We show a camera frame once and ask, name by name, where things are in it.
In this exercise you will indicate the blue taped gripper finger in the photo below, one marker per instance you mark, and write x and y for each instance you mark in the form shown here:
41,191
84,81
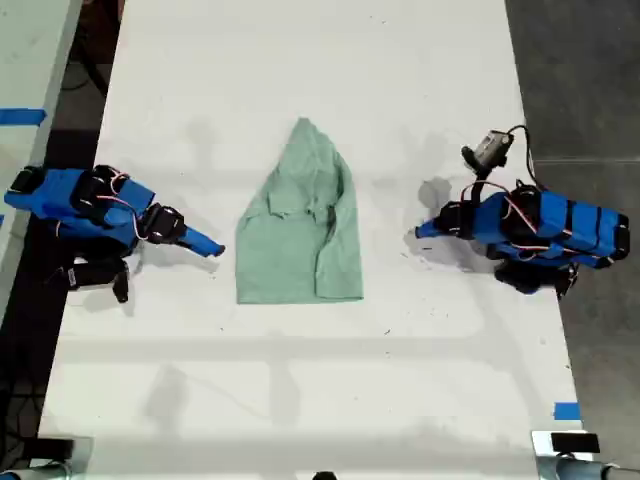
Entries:
430,226
202,239
432,235
200,249

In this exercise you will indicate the pale green T-shirt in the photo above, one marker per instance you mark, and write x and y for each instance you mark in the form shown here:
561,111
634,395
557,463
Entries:
295,240

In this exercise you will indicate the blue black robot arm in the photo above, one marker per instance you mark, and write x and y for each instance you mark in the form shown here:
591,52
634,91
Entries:
60,200
565,225

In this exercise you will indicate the long blue tape strip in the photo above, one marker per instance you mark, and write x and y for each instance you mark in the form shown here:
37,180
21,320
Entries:
20,116

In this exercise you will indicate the white side table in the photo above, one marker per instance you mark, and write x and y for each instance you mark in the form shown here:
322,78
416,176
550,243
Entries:
25,55

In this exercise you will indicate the short blue tape strip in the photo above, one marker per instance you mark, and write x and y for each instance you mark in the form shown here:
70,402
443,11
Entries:
567,411

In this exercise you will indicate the small black box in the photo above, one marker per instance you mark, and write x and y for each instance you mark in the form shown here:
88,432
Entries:
52,448
575,443

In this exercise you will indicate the small black round object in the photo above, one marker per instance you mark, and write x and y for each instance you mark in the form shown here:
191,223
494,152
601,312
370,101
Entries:
325,475

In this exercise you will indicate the grey metal tube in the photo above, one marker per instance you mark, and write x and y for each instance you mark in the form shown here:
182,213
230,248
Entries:
35,472
575,470

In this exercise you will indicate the black grey camera box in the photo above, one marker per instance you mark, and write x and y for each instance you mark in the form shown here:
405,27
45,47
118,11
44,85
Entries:
489,148

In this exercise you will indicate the black camera box white label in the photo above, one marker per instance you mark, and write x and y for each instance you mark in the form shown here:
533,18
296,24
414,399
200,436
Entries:
92,276

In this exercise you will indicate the grey metal bracket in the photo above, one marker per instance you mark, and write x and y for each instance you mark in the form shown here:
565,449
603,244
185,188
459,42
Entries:
84,450

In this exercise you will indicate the white metal bracket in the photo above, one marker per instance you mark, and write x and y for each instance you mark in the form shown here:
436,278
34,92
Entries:
541,442

